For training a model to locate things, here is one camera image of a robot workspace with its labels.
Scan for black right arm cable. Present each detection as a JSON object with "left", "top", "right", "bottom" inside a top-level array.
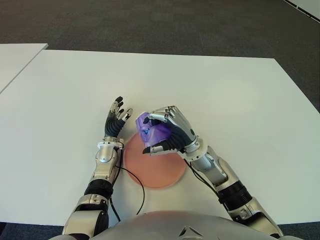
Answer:
[{"left": 183, "top": 159, "right": 221, "bottom": 198}]

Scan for round pink plate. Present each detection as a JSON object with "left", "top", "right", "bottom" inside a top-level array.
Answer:
[{"left": 123, "top": 131, "right": 187, "bottom": 189}]

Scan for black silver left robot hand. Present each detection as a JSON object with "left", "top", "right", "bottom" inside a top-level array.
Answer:
[{"left": 103, "top": 95, "right": 133, "bottom": 138}]

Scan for silver robot torso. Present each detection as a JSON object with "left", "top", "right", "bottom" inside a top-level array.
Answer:
[{"left": 57, "top": 210, "right": 281, "bottom": 240}]

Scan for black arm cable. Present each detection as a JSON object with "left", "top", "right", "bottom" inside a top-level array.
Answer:
[
  {"left": 183, "top": 159, "right": 221, "bottom": 198},
  {"left": 109, "top": 142, "right": 146, "bottom": 222}
]

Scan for purple tissue paper pack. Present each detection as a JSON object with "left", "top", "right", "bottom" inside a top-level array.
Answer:
[{"left": 134, "top": 111, "right": 176, "bottom": 157}]

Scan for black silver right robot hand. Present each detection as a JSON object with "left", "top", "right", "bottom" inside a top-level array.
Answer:
[{"left": 141, "top": 105, "right": 201, "bottom": 157}]

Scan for white neighbouring table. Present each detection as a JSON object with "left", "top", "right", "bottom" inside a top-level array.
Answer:
[{"left": 0, "top": 43, "right": 49, "bottom": 95}]

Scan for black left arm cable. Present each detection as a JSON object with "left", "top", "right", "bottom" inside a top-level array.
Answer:
[{"left": 109, "top": 142, "right": 146, "bottom": 222}]

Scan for white panel with black slots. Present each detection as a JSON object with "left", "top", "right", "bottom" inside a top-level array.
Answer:
[{"left": 283, "top": 0, "right": 320, "bottom": 21}]

